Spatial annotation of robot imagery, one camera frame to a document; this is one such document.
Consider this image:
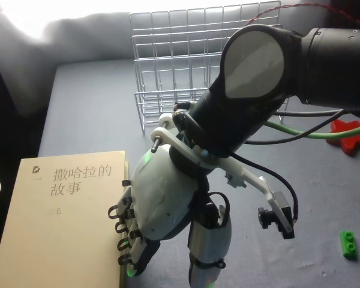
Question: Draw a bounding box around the grey table cloth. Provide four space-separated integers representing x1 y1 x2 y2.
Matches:
37 58 360 288

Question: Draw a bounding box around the black cable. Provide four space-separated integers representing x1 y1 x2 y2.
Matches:
245 108 360 145

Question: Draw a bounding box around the green cable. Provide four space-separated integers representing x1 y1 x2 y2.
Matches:
263 119 360 140

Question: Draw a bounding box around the beige paperback book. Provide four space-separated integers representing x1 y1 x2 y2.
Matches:
0 149 130 288

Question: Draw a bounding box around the wire dish rack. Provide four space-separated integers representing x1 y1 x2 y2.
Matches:
128 0 291 134

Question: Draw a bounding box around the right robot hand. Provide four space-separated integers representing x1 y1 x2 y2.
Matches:
107 146 232 288

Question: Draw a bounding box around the white backdrop cloth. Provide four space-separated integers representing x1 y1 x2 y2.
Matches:
0 0 331 118

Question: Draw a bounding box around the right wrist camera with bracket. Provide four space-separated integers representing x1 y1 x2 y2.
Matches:
194 149 296 241

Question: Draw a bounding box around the green toy block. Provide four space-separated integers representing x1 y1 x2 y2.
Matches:
339 230 358 261

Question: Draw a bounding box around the red twisted cable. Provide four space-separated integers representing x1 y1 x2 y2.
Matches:
247 2 360 30

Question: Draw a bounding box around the red star block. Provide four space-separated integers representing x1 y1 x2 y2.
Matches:
325 119 360 157

